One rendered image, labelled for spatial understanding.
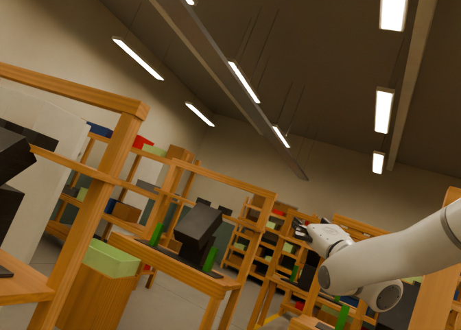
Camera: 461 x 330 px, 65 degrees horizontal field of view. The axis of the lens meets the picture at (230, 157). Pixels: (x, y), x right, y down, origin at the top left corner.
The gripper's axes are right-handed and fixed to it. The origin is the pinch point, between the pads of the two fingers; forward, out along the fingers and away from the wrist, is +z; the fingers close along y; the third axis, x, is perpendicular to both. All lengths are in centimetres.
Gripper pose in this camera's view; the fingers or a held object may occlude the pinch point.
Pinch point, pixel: (309, 223)
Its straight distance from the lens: 106.8
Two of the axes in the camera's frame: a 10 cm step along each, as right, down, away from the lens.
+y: -9.3, -0.8, -3.6
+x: -1.9, 9.5, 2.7
